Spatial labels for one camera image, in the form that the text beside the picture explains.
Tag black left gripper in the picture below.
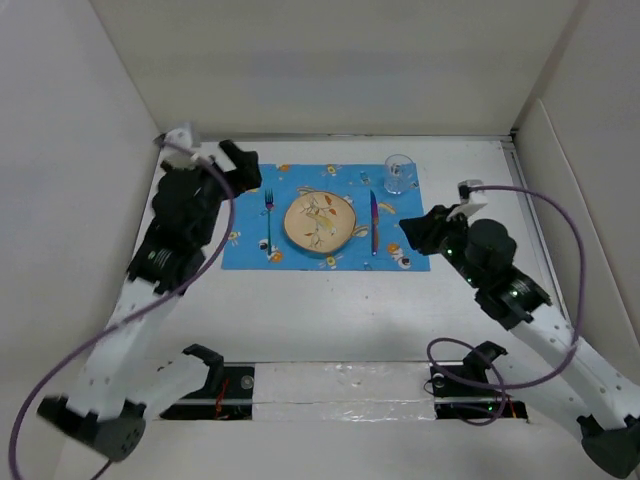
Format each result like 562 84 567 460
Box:
164 141 259 246

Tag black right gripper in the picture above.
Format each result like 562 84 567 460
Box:
399 203 485 289

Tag iridescent fork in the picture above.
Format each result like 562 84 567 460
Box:
264 189 274 256

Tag blue space-print placemat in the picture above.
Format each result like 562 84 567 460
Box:
222 164 431 272

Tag iridescent knife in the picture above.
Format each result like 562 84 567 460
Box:
370 190 379 256

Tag clear drinking glass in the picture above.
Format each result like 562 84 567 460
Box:
384 154 416 195

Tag beige round plate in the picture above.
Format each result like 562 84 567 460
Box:
283 191 357 254

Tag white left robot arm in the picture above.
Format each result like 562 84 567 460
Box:
37 140 262 463

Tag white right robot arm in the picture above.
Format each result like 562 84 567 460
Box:
399 205 639 479

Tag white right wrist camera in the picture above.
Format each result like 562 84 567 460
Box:
446 179 488 221

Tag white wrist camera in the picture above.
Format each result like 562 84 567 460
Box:
446 179 488 221
154 122 201 171

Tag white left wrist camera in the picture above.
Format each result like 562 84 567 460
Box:
154 122 201 171

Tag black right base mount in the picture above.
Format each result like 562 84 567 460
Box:
423 362 529 423

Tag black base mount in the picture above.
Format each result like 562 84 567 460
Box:
160 363 255 421
423 362 529 423

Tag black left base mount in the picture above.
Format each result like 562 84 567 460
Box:
160 363 255 421

